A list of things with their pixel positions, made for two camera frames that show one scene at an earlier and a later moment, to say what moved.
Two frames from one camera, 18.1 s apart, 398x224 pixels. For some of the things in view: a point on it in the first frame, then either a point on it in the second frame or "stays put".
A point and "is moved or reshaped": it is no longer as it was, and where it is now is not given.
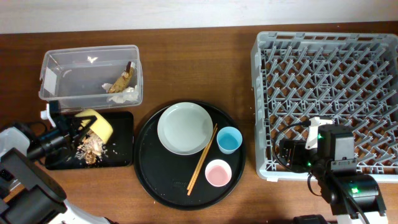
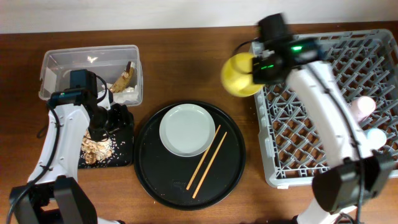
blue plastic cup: [229, 139] -> [376, 138]
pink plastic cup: [218, 173] -> [362, 107]
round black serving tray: [194, 181] stays put
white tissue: [127, 94] stays put
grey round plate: [185, 128] stays put
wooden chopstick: [198, 169] -> [209, 165]
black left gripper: [70, 132] -> [122, 119]
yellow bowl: [101, 129] is moved or reshaped
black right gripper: [298, 145] -> [259, 75]
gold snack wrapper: [122, 81] stays put
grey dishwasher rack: [351, 78] stays put
